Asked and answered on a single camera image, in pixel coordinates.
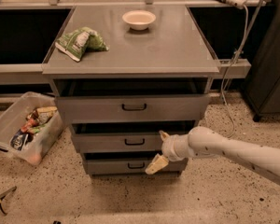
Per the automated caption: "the white cable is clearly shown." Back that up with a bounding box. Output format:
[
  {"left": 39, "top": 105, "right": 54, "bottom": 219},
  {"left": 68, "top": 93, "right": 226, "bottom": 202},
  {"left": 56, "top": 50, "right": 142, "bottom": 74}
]
[{"left": 204, "top": 4, "right": 250, "bottom": 140}]

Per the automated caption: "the green chip bag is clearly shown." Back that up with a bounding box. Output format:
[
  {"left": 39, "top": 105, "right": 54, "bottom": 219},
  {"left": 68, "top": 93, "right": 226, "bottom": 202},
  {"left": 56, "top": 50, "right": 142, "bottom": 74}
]
[{"left": 55, "top": 27, "right": 109, "bottom": 62}]

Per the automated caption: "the dark grey cabinet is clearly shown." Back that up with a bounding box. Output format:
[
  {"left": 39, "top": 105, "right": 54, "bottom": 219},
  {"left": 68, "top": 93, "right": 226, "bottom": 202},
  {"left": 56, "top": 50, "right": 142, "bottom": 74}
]
[{"left": 244, "top": 0, "right": 280, "bottom": 122}]

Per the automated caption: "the grey top drawer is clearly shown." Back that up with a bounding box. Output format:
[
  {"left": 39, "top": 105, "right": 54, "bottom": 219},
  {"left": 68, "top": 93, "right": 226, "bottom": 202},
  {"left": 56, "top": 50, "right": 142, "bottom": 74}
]
[{"left": 54, "top": 78, "right": 209, "bottom": 124}]

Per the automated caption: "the grey bottom drawer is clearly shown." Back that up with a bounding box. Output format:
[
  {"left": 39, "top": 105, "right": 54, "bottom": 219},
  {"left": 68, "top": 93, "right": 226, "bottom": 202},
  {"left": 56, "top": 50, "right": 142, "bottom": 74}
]
[{"left": 81, "top": 150, "right": 189, "bottom": 176}]

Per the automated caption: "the red snack packet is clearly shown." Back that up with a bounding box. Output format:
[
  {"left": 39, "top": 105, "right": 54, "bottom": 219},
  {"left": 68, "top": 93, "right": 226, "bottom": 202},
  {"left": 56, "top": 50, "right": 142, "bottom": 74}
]
[{"left": 21, "top": 118, "right": 39, "bottom": 133}]

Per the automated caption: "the blue snack packet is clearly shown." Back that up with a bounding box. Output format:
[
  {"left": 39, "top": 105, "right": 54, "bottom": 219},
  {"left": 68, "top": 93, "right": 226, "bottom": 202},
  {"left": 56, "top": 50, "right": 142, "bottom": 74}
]
[{"left": 10, "top": 131, "right": 29, "bottom": 150}]

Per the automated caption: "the grey drawer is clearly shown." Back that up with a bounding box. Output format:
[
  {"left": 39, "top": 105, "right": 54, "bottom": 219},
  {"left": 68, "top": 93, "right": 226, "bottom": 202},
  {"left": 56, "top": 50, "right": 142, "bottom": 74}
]
[
  {"left": 70, "top": 120, "right": 198, "bottom": 154},
  {"left": 81, "top": 150, "right": 189, "bottom": 176},
  {"left": 54, "top": 78, "right": 209, "bottom": 124}
]

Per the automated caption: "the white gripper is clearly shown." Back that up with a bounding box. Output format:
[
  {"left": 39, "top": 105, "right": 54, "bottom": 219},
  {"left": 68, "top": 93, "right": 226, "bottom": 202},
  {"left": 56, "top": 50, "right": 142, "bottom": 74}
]
[{"left": 146, "top": 131, "right": 194, "bottom": 175}]

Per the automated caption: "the tan snack packet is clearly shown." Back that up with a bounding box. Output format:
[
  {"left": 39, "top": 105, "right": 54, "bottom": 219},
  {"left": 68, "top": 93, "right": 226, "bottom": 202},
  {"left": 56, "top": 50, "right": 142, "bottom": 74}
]
[{"left": 35, "top": 106, "right": 57, "bottom": 125}]

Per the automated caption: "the white bowl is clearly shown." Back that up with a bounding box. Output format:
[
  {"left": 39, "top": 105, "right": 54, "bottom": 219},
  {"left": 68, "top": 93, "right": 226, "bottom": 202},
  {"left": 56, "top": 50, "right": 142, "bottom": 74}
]
[{"left": 122, "top": 10, "right": 156, "bottom": 31}]

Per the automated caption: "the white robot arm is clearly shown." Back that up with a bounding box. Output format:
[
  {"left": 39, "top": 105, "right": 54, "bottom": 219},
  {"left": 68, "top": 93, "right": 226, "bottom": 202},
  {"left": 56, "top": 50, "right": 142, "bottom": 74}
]
[{"left": 146, "top": 126, "right": 280, "bottom": 186}]

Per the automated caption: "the grey drawer cabinet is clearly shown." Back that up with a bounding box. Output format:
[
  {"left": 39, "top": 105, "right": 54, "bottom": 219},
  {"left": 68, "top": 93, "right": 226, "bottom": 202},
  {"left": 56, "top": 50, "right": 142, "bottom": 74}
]
[{"left": 41, "top": 4, "right": 221, "bottom": 178}]

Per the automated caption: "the clear plastic bin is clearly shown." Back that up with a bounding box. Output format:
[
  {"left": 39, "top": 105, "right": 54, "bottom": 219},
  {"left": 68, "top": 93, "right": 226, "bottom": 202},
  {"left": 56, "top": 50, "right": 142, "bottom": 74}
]
[{"left": 0, "top": 92, "right": 63, "bottom": 165}]

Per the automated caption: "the metal bar with black loop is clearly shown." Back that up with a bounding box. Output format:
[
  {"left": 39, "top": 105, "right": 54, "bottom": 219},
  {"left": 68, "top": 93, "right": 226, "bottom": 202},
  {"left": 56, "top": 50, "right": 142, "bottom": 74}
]
[{"left": 0, "top": 186, "right": 17, "bottom": 216}]

